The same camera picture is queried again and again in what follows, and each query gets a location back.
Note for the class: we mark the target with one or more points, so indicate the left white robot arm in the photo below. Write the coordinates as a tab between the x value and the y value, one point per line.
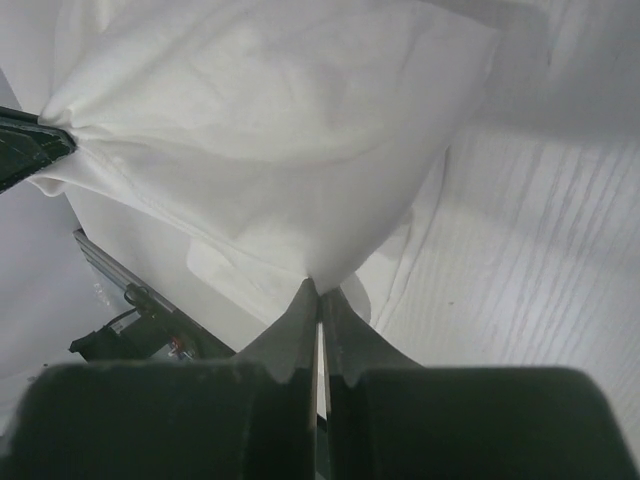
147	330

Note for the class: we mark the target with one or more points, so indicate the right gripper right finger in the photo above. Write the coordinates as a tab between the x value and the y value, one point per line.
362	374

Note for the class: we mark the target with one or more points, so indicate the aluminium rail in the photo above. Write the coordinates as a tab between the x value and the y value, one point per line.
130	280

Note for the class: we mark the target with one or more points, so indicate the white t shirt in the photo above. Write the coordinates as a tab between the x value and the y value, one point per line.
307	139

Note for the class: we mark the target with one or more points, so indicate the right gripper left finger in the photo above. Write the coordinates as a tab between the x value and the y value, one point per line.
281	438

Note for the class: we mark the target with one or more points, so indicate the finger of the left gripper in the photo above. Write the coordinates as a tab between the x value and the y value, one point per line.
27	146

